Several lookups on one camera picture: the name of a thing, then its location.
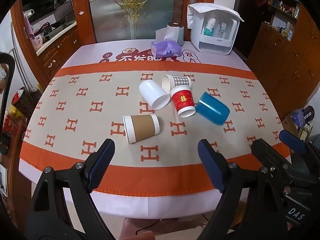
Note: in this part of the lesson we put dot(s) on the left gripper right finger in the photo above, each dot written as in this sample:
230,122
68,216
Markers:
230,179

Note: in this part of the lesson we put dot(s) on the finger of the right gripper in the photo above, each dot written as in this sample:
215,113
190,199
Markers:
292,142
272,160

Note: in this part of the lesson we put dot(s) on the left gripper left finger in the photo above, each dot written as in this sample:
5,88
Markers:
48,216

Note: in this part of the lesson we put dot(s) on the brown paper cup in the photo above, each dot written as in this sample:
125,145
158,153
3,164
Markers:
140,127

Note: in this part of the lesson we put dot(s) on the blue plastic cup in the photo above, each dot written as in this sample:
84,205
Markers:
212,109

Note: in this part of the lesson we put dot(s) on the red paper cup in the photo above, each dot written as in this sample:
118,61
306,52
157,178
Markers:
183,101

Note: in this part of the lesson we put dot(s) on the white plastic cup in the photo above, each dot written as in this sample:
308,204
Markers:
154,95

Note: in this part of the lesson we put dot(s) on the grey checked paper cup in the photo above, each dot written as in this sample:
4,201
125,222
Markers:
169,82

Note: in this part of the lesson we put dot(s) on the white printed tablecloth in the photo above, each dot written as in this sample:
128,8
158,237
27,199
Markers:
146,207

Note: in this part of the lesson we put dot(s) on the dark wooden shelf unit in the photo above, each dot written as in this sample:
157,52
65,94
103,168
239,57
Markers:
285,55

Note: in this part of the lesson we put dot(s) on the orange beige H-pattern cloth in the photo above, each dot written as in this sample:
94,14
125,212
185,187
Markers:
84,105

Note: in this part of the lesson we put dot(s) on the white cosmetics storage box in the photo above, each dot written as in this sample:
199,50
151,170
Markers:
213,27

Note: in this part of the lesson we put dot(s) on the teal canister brown lid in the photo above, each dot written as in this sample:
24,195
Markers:
175,32

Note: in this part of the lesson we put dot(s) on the purple tissue pack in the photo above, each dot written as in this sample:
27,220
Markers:
163,48

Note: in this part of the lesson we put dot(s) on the wooden kitchen cabinet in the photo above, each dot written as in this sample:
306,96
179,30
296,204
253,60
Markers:
49,32

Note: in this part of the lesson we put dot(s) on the glass door gold ornament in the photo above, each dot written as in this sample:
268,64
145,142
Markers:
115,20

